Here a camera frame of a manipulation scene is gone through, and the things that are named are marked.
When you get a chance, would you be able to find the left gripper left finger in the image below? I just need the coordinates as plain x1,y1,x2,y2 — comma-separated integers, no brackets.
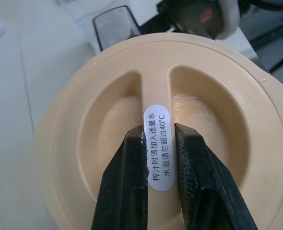
90,124,149,230

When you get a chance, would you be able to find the clear blender jar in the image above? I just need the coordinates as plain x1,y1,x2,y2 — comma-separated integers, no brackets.
92,7,141,52

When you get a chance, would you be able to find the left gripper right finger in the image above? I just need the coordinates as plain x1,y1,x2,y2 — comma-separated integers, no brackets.
174,122,260,230

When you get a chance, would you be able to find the cream blender lid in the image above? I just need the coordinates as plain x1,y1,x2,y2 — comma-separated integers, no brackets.
34,33,283,230

